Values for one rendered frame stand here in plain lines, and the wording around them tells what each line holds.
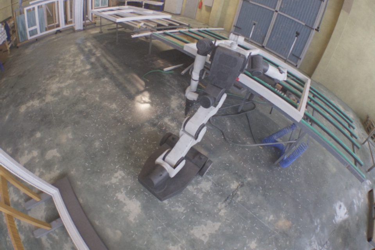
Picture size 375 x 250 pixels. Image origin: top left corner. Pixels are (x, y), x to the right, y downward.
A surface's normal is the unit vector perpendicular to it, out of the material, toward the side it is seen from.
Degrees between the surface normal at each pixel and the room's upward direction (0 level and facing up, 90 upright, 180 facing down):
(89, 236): 0
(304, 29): 90
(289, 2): 90
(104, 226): 0
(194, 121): 17
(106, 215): 0
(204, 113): 31
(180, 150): 39
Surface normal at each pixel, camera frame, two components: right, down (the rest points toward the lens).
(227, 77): -0.39, 0.70
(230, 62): -0.34, 0.52
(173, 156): -0.08, -0.48
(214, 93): -0.25, -0.25
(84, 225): 0.18, -0.73
